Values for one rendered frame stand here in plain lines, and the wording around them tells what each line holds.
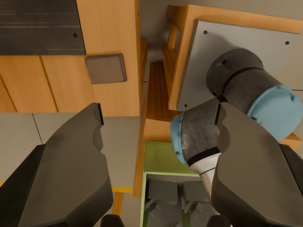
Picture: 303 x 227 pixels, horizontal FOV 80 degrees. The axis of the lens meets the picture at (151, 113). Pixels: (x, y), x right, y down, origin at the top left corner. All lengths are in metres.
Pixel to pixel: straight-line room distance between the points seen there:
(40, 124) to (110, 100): 1.48
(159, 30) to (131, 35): 0.91
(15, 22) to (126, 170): 1.79
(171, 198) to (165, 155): 0.22
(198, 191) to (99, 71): 0.65
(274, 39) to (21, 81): 0.73
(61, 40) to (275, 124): 0.53
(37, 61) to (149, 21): 0.93
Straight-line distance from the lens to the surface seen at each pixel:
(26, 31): 0.60
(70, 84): 0.62
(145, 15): 1.41
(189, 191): 0.89
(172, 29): 1.18
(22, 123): 2.10
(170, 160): 0.73
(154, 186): 0.87
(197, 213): 0.91
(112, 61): 0.50
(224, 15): 0.58
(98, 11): 0.52
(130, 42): 0.51
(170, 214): 0.92
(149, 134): 0.77
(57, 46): 0.57
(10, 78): 0.71
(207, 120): 0.40
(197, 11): 0.56
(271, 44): 0.60
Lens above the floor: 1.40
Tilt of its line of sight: 59 degrees down
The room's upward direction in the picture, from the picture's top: 178 degrees counter-clockwise
